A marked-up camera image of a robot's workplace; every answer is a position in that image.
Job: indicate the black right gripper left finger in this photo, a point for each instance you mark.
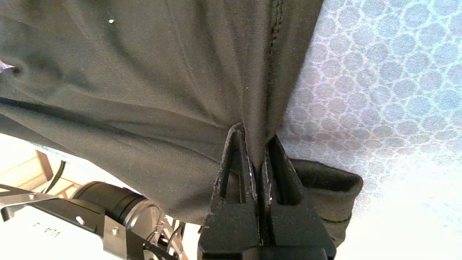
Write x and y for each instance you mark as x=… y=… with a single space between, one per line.
x=231 y=224

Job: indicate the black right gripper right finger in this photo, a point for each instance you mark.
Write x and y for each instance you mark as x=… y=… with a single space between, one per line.
x=296 y=224

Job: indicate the black moon print t-shirt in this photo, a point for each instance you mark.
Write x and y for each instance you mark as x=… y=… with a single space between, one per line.
x=144 y=90

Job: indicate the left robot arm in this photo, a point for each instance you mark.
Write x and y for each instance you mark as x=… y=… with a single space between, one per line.
x=90 y=213

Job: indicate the blue bed sheet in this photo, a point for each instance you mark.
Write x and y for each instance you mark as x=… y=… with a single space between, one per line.
x=379 y=108

